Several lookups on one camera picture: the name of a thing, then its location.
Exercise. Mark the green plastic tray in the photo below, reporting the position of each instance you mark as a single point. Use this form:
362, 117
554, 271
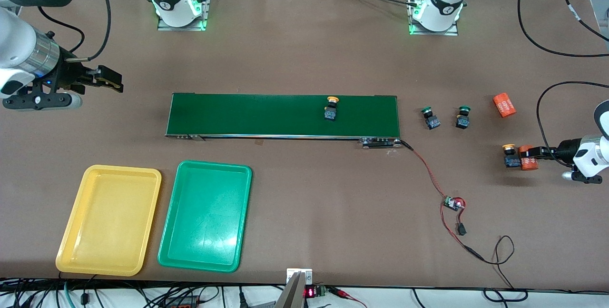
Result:
204, 217

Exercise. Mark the yellow push button switch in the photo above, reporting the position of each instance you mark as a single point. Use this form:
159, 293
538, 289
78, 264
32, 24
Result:
331, 114
511, 160

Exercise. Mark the yellow plastic tray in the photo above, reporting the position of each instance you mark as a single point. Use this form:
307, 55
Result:
109, 222

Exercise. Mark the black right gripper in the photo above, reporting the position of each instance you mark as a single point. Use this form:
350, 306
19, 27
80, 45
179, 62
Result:
68, 76

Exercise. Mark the red digit display module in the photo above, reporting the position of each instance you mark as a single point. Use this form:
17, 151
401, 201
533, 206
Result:
310, 292

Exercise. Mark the red clip lead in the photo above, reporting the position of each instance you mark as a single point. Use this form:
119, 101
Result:
340, 292

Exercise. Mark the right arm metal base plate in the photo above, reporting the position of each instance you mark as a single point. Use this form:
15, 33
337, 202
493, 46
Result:
190, 28

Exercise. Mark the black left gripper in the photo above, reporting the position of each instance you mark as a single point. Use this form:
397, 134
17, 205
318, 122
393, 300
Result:
565, 150

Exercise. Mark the grey metal mounting bracket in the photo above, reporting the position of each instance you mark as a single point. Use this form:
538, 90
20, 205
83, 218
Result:
292, 293

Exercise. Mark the small green circuit board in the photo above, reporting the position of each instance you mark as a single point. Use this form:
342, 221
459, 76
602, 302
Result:
452, 203

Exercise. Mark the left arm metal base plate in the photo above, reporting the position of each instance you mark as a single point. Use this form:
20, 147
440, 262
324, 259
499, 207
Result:
447, 33

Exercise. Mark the red power strip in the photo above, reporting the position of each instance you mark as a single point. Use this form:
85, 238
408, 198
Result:
181, 304

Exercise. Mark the green conveyor belt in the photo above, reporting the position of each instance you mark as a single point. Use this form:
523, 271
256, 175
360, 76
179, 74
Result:
261, 115

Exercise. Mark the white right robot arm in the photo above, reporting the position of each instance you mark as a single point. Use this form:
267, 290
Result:
19, 36

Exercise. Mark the green push button switch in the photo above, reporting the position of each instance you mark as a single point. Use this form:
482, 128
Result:
432, 121
462, 121

